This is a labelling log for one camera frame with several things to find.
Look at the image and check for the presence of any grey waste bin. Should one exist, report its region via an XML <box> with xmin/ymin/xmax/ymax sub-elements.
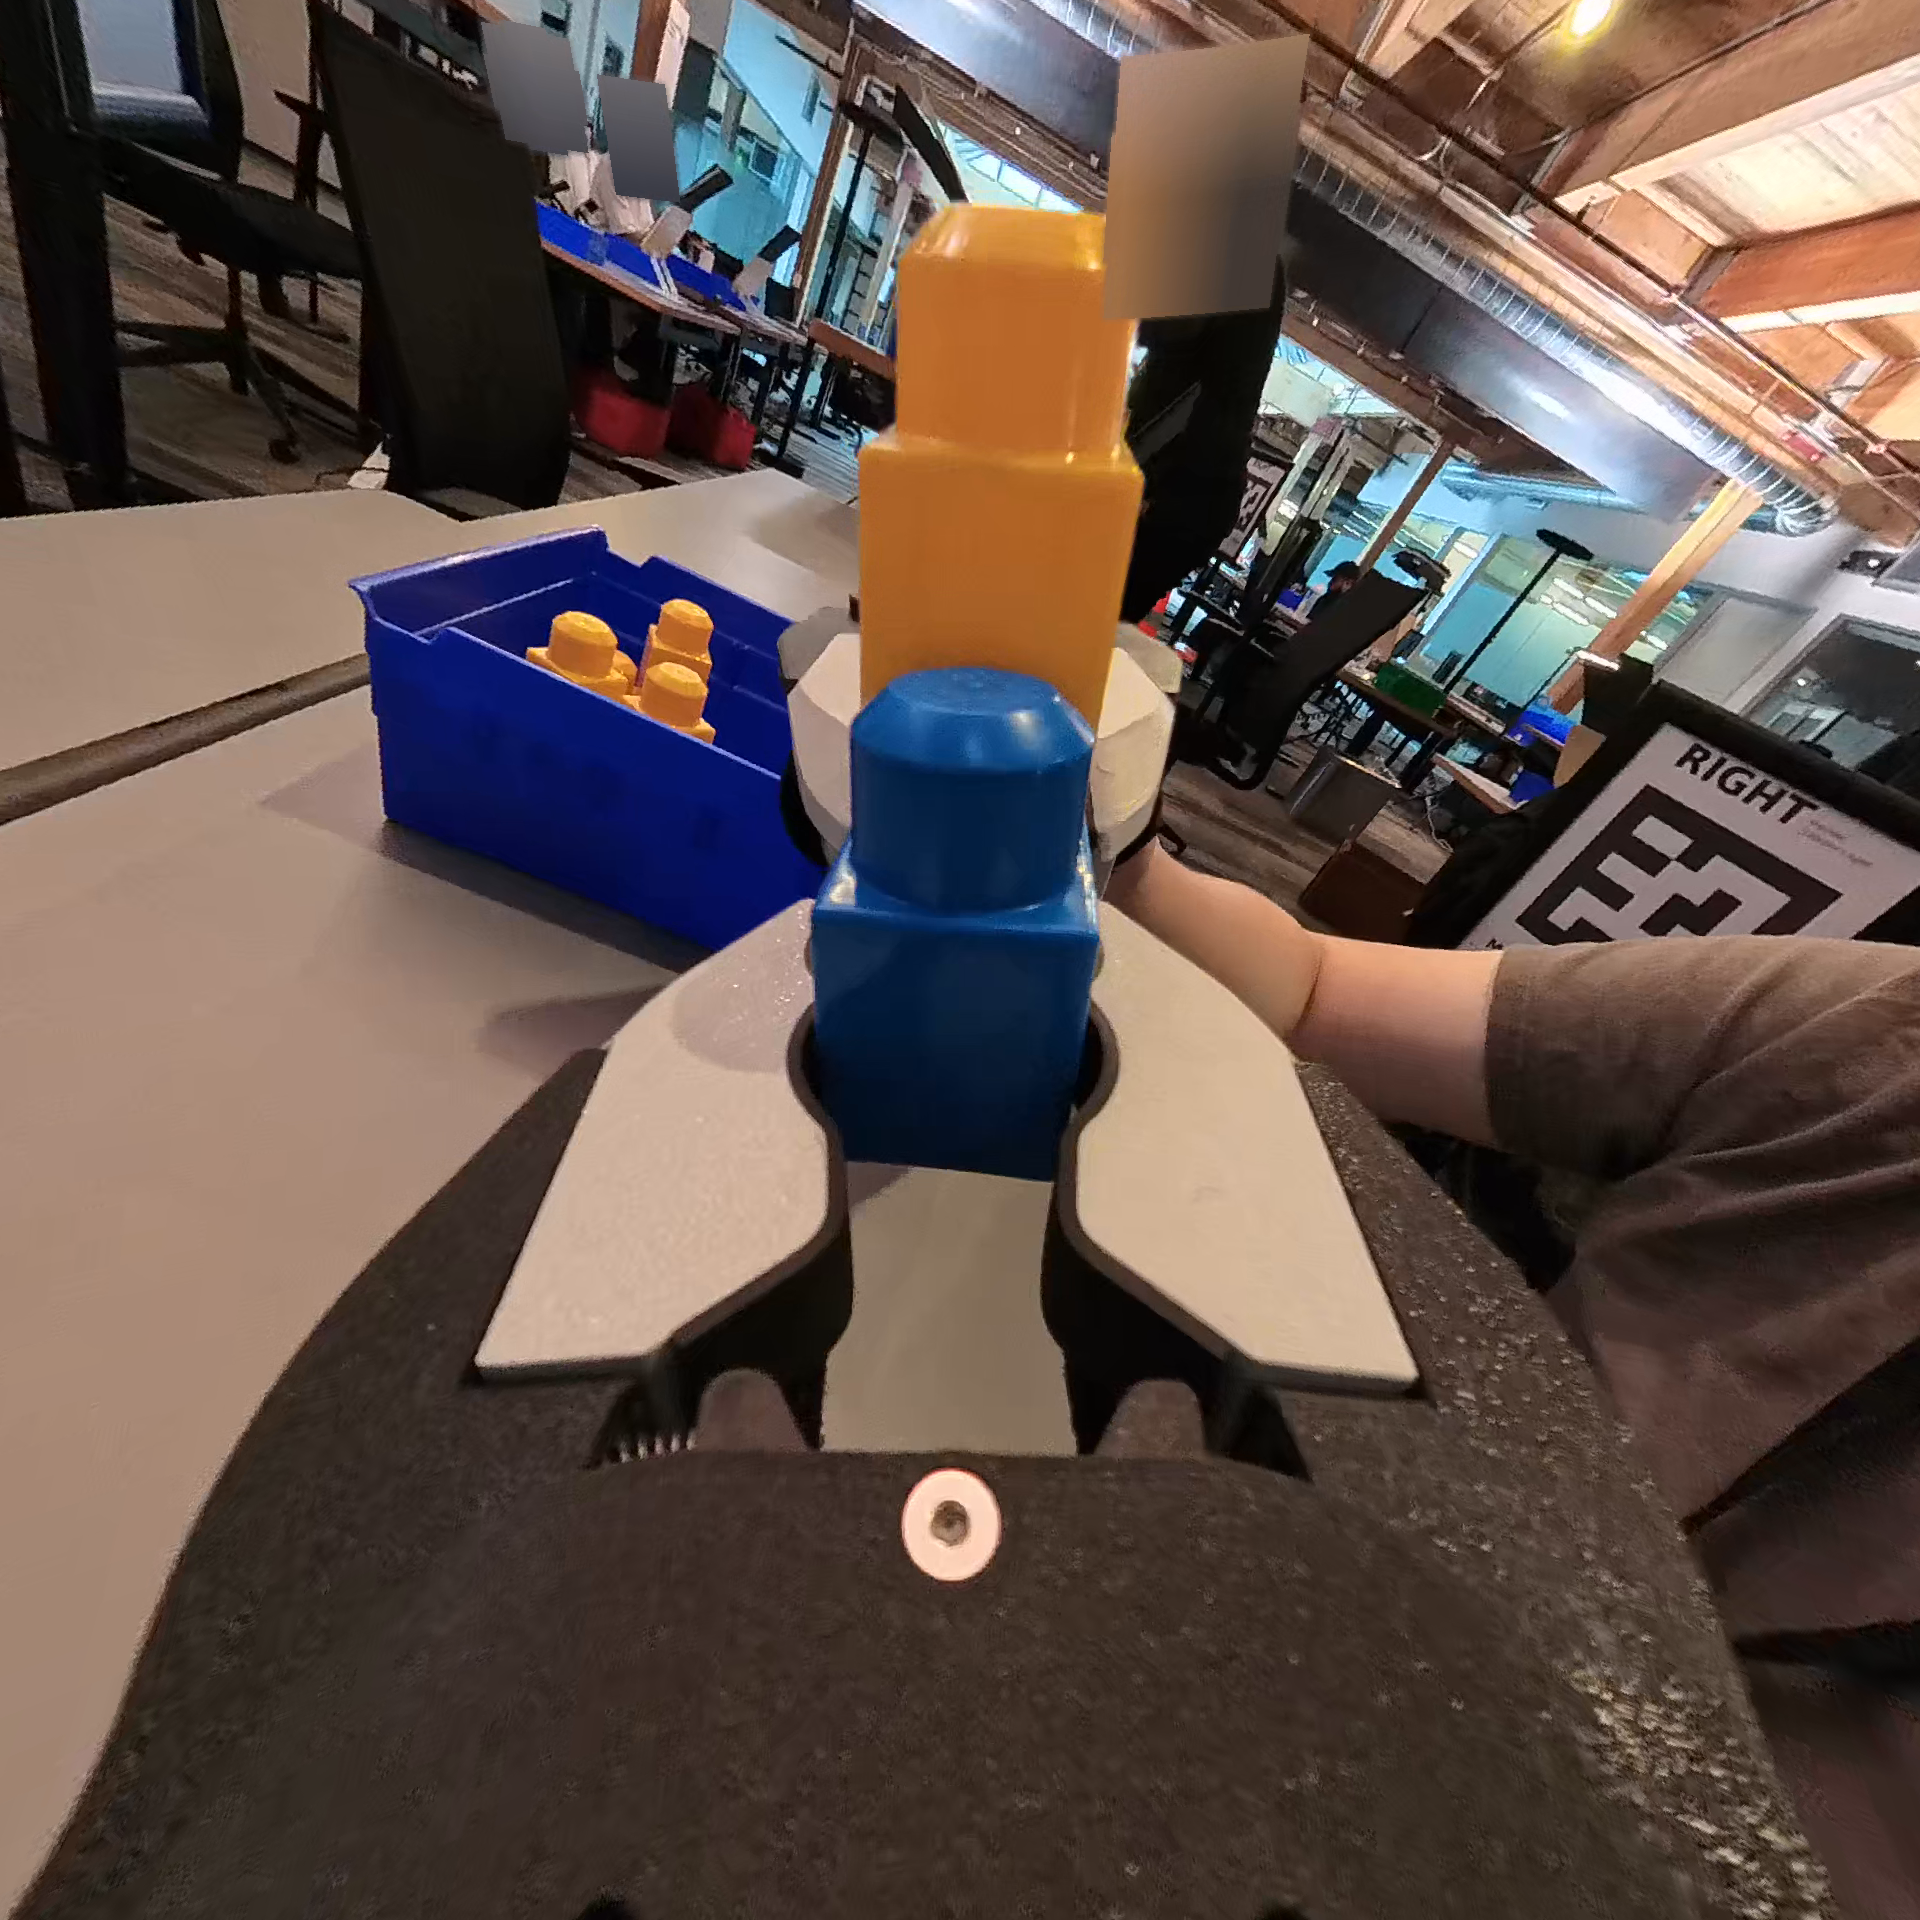
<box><xmin>1288</xmin><ymin>751</ymin><xmax>1402</xmax><ymax>828</ymax></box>

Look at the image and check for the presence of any red storage crate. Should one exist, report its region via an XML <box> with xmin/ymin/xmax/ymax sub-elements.
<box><xmin>671</xmin><ymin>387</ymin><xmax>761</xmax><ymax>472</ymax></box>
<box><xmin>576</xmin><ymin>368</ymin><xmax>675</xmax><ymax>461</ymax></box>

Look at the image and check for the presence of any black floor lamp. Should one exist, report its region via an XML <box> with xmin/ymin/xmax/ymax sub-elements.
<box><xmin>1442</xmin><ymin>528</ymin><xmax>1602</xmax><ymax>696</ymax></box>

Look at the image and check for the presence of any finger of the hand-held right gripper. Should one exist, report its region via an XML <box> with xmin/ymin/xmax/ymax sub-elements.
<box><xmin>784</xmin><ymin>626</ymin><xmax>875</xmax><ymax>869</ymax></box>
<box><xmin>1084</xmin><ymin>645</ymin><xmax>1186</xmax><ymax>882</ymax></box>

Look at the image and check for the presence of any blue plastic bin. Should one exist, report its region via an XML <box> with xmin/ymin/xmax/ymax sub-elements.
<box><xmin>347</xmin><ymin>525</ymin><xmax>829</xmax><ymax>952</ymax></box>

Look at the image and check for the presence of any person's brown shirt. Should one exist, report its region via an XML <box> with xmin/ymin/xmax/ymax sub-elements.
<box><xmin>1482</xmin><ymin>937</ymin><xmax>1920</xmax><ymax>1920</ymax></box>

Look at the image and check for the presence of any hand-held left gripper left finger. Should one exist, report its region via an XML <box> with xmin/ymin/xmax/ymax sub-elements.
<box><xmin>471</xmin><ymin>901</ymin><xmax>857</xmax><ymax>1383</ymax></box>

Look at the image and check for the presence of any person's right forearm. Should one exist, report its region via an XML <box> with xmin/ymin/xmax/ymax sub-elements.
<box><xmin>1101</xmin><ymin>856</ymin><xmax>1501</xmax><ymax>1149</ymax></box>

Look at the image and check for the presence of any brown cardboard box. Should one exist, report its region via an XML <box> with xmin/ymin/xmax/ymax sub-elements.
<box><xmin>1298</xmin><ymin>839</ymin><xmax>1431</xmax><ymax>941</ymax></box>

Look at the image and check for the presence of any black office chair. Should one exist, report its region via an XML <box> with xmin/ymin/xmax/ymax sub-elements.
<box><xmin>90</xmin><ymin>0</ymin><xmax>365</xmax><ymax>459</ymax></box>
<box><xmin>1183</xmin><ymin>569</ymin><xmax>1426</xmax><ymax>794</ymax></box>
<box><xmin>306</xmin><ymin>0</ymin><xmax>576</xmax><ymax>514</ymax></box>

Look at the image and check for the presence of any black and white marker sign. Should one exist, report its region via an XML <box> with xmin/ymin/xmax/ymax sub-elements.
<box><xmin>1452</xmin><ymin>681</ymin><xmax>1920</xmax><ymax>952</ymax></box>

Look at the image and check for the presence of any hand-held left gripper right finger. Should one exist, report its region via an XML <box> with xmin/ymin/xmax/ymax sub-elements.
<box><xmin>1049</xmin><ymin>915</ymin><xmax>1421</xmax><ymax>1397</ymax></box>

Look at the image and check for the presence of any blue two-stud building block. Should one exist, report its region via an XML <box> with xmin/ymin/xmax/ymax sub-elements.
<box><xmin>810</xmin><ymin>668</ymin><xmax>1100</xmax><ymax>1183</ymax></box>

